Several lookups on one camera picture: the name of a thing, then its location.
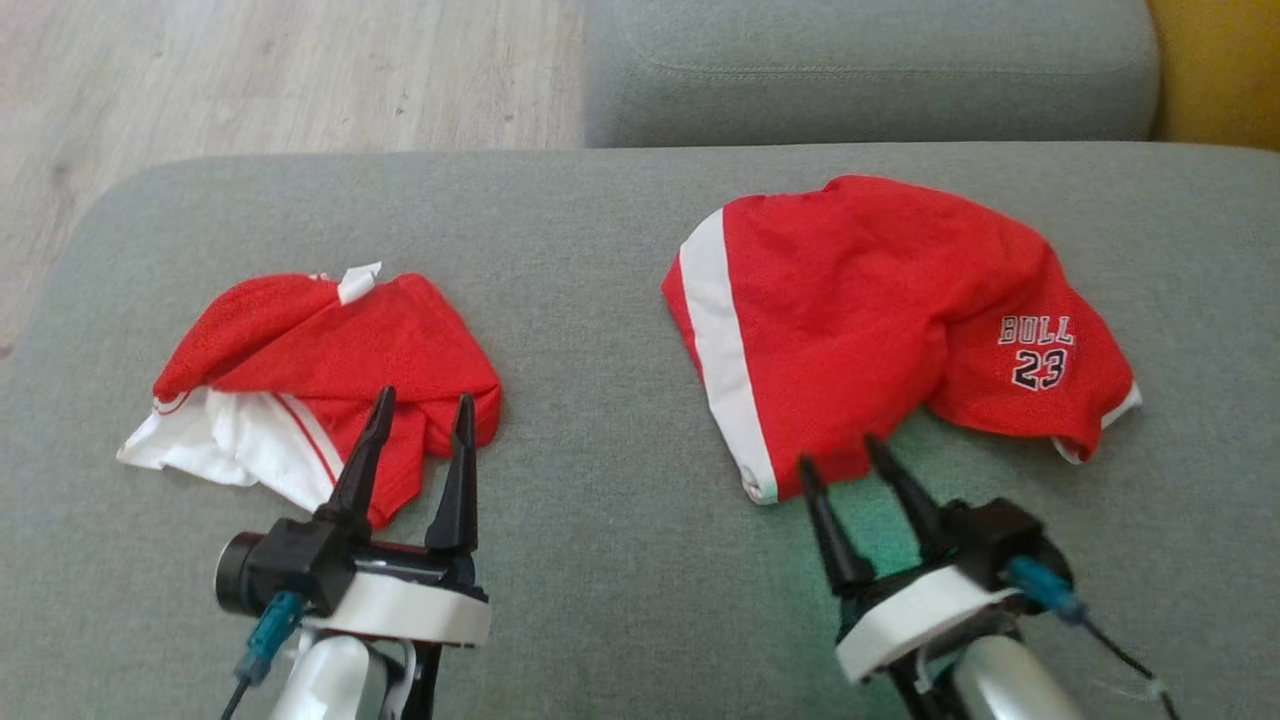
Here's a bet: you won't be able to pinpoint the grey sofa back cushion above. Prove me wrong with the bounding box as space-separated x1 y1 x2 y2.
585 0 1161 149

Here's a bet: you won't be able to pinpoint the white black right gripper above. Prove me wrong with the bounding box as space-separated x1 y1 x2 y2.
797 435 1023 686

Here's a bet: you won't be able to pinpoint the red white basketball jersey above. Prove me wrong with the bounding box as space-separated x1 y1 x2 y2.
116 262 503 531

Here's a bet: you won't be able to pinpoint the yellow cushion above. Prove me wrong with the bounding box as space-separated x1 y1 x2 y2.
1145 0 1280 153

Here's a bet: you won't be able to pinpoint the red white basketball shorts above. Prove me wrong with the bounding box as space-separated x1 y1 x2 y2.
661 175 1143 506

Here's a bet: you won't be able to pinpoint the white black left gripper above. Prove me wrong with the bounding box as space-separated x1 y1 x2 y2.
300 386 493 649

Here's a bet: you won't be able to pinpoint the grey sofa seat cushion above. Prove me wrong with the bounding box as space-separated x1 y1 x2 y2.
0 142 1280 720

